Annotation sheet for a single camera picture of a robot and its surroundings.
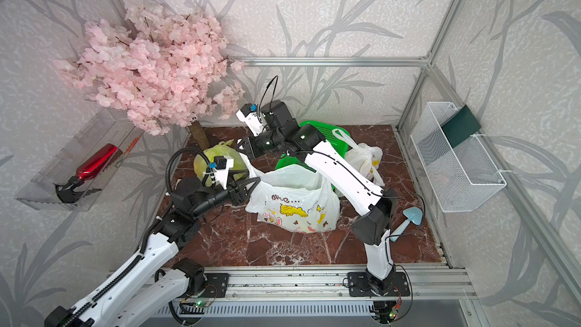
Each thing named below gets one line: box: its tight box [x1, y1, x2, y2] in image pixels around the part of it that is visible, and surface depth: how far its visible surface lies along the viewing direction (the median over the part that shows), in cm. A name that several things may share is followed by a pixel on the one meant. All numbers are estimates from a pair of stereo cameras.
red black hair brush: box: [52, 143, 119, 204], surface depth 63 cm
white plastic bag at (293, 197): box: [239, 152, 341, 234], surface depth 74 cm
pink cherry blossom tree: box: [53, 0, 245, 147], surface depth 74 cm
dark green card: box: [441, 104, 482, 149], surface depth 72 cm
